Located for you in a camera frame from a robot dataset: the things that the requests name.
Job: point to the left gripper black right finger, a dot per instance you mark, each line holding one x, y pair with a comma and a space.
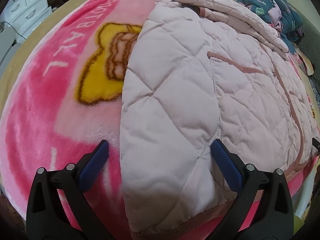
263, 206

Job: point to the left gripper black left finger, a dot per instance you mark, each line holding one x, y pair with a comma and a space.
57, 208

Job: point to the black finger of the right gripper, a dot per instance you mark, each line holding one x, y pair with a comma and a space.
316, 144

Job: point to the pink quilted jacket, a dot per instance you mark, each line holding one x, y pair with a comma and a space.
203, 70

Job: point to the grey quilted headboard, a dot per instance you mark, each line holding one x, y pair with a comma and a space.
309, 44

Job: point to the pink cartoon fleece blanket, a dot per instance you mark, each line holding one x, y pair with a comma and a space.
67, 98

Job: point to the blue flamingo print quilt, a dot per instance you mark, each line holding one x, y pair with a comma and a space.
280, 15

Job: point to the white drawer cabinet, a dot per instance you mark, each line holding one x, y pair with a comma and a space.
24, 16

